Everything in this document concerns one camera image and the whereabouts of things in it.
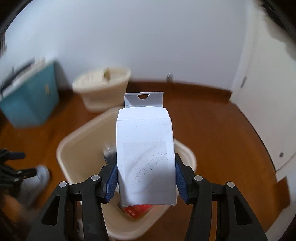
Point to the beige lidded bin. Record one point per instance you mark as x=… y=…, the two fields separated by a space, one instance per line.
x=102 y=89

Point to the teal storage box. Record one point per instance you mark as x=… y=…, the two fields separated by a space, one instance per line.
x=29 y=94

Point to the blue item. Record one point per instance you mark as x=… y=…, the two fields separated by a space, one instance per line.
x=109 y=152

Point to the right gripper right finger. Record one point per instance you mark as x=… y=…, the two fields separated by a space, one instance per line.
x=235 y=218

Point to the white door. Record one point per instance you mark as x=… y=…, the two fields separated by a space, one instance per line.
x=267 y=98

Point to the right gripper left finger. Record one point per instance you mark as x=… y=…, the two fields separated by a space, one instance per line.
x=57 y=219

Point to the white blue medicine box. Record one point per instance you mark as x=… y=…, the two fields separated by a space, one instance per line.
x=145 y=151

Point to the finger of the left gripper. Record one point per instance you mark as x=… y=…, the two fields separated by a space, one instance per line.
x=6 y=155
x=10 y=176

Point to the metal door stopper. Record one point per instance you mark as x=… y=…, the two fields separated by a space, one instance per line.
x=169 y=78

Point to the red cigarette box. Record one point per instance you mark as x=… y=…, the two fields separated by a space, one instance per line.
x=136 y=211

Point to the grey slipper left foot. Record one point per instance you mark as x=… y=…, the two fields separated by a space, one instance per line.
x=31 y=188

